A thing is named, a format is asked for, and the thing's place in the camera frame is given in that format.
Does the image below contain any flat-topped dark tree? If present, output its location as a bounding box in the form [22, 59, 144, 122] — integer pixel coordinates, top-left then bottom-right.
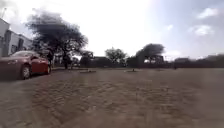
[135, 43, 166, 68]

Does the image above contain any large dark tree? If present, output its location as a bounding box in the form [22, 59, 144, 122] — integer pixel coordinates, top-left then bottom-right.
[25, 9, 89, 70]

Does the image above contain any distant dark hedge row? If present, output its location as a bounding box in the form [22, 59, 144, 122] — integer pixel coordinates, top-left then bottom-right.
[79, 53, 224, 70]

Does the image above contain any red car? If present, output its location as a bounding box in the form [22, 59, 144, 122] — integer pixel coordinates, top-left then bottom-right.
[0, 50, 53, 81]

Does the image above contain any grey building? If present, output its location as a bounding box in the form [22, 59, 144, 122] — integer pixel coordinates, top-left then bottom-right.
[0, 18, 34, 58]

